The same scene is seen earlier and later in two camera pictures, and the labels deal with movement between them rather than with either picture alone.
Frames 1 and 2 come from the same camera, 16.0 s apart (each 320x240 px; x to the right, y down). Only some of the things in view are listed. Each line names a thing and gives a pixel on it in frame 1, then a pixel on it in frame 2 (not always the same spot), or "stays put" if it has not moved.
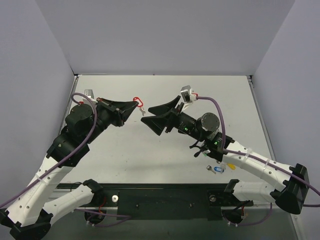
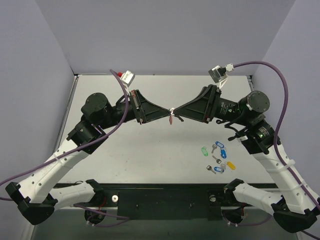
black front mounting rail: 163,202 stays put
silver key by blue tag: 209,167 stays put
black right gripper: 173,120 to 212,103
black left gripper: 116,114 to 136,106
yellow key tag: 232,166 stays put
